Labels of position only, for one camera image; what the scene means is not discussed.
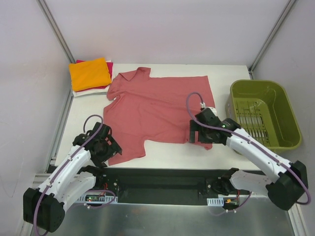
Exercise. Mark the left white cable duct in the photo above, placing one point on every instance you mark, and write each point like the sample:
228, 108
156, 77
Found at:
90, 198

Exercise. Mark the aluminium frame post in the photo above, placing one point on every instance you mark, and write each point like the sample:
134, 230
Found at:
56, 30
272, 34

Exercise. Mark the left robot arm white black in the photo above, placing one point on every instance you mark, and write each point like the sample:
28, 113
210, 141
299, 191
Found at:
45, 206

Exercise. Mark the folded white t shirt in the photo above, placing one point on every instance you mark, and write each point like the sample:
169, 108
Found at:
91, 76

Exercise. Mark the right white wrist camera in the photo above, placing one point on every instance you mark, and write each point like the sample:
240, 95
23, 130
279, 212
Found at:
203, 106

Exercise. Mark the folded orange t shirt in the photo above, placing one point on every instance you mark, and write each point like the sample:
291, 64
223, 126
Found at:
89, 73

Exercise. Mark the white cable duct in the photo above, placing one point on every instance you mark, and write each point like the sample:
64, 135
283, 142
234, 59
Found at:
90, 198
221, 201

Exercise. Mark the olive green plastic basket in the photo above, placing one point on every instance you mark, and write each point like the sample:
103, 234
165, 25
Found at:
263, 109

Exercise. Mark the right aluminium frame post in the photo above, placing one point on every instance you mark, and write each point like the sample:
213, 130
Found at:
272, 34

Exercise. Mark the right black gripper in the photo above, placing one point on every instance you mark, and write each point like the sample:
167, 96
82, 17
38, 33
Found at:
193, 131

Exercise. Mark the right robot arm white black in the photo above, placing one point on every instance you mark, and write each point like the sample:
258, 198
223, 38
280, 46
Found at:
282, 181

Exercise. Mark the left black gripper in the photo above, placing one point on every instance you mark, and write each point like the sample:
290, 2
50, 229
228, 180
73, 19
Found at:
113, 145

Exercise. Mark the right white cable duct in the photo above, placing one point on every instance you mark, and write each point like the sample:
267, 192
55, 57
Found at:
221, 201

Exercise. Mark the left aluminium frame post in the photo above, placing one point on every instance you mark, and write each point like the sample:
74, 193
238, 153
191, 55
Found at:
56, 30

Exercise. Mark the salmon pink polo shirt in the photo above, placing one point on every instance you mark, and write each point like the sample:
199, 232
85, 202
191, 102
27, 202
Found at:
147, 108

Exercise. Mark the folded magenta t shirt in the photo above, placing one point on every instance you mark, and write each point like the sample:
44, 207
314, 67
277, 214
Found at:
110, 68

